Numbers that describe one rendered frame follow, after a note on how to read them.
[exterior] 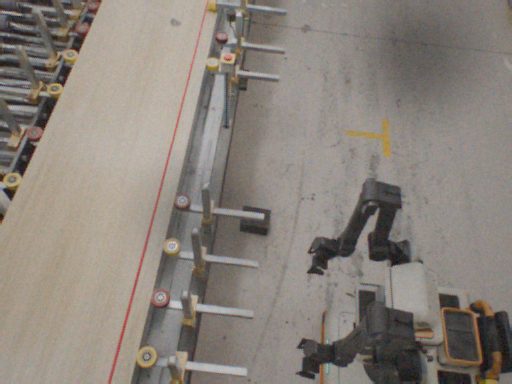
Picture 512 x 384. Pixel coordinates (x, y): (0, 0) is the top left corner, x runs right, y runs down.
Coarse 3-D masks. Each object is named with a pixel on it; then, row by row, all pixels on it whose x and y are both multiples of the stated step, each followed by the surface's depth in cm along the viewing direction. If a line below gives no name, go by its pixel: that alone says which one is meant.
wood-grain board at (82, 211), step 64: (128, 0) 301; (192, 0) 306; (128, 64) 270; (64, 128) 242; (128, 128) 246; (64, 192) 222; (128, 192) 225; (0, 256) 203; (64, 256) 205; (128, 256) 207; (0, 320) 189; (64, 320) 191; (128, 320) 192
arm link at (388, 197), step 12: (372, 192) 148; (384, 192) 150; (396, 192) 150; (384, 204) 149; (396, 204) 148; (384, 216) 158; (384, 228) 165; (372, 240) 176; (384, 240) 172; (372, 252) 177; (384, 252) 175
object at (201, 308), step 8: (168, 304) 204; (176, 304) 205; (200, 304) 206; (200, 312) 206; (208, 312) 205; (216, 312) 204; (224, 312) 204; (232, 312) 205; (240, 312) 205; (248, 312) 205
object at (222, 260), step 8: (176, 256) 218; (184, 256) 218; (192, 256) 218; (208, 256) 219; (216, 256) 219; (224, 256) 219; (224, 264) 220; (232, 264) 219; (240, 264) 218; (248, 264) 218; (256, 264) 218
